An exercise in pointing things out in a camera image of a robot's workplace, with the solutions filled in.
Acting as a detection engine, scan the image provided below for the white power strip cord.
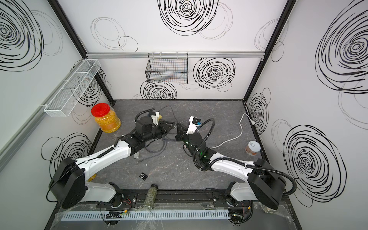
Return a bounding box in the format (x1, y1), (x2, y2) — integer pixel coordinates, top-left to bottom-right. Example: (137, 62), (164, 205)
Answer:
(209, 113), (256, 150)

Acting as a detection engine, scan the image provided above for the red lid corn jar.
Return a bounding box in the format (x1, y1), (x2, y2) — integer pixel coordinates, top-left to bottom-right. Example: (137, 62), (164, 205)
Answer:
(91, 103), (121, 133)

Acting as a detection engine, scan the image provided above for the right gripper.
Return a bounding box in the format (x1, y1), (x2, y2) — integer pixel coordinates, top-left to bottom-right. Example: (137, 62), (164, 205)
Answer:
(176, 124), (199, 160)

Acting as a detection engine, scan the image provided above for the black mp3 player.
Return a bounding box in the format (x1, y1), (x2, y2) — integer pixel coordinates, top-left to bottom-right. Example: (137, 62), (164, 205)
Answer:
(140, 172), (148, 180)

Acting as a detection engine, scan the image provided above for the black wire basket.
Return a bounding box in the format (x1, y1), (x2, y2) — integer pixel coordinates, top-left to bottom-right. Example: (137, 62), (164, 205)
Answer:
(145, 57), (189, 84)

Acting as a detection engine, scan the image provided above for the white lid jar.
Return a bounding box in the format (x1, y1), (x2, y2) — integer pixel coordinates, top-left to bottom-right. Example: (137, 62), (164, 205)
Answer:
(245, 141), (261, 156)

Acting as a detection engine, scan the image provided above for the aluminium wall rail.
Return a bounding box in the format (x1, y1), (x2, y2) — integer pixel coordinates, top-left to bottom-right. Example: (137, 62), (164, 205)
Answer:
(86, 51), (265, 59)
(1, 59), (84, 172)

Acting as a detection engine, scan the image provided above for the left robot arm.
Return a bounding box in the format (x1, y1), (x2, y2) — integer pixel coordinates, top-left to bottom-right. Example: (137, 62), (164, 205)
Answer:
(49, 113), (176, 209)

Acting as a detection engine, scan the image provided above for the blue lid jar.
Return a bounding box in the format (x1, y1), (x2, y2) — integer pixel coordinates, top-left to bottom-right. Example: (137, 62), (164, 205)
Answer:
(88, 174), (96, 182)

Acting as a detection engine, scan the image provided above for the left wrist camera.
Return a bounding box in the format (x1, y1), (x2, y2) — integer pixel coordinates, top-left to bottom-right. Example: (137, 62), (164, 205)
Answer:
(149, 111), (160, 126)

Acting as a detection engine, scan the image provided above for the white wire shelf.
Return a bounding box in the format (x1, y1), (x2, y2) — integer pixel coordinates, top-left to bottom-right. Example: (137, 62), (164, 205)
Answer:
(44, 59), (101, 117)

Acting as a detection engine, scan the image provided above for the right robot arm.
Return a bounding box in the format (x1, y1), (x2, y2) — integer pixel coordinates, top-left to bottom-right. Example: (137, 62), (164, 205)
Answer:
(175, 117), (297, 209)

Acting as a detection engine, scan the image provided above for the aluminium wall rail left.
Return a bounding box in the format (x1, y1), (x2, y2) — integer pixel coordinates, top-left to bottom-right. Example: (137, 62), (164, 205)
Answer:
(1, 59), (84, 172)

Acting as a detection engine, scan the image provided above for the aluminium wall rail back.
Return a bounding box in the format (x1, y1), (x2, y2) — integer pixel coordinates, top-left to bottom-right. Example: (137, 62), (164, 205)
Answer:
(86, 51), (265, 59)

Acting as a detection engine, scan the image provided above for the glass spice bottle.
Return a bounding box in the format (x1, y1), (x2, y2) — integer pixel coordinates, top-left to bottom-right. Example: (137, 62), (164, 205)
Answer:
(143, 184), (159, 209)

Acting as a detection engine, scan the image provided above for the white slotted cable duct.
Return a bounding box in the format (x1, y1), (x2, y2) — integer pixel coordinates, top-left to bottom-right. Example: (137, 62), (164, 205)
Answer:
(61, 209), (230, 221)

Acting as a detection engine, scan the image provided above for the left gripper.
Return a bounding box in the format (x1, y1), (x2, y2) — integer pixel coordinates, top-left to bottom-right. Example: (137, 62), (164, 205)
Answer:
(144, 120), (176, 144)

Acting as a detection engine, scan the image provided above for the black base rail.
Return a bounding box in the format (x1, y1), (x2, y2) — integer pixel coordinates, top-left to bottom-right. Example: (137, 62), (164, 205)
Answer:
(57, 188), (288, 209)

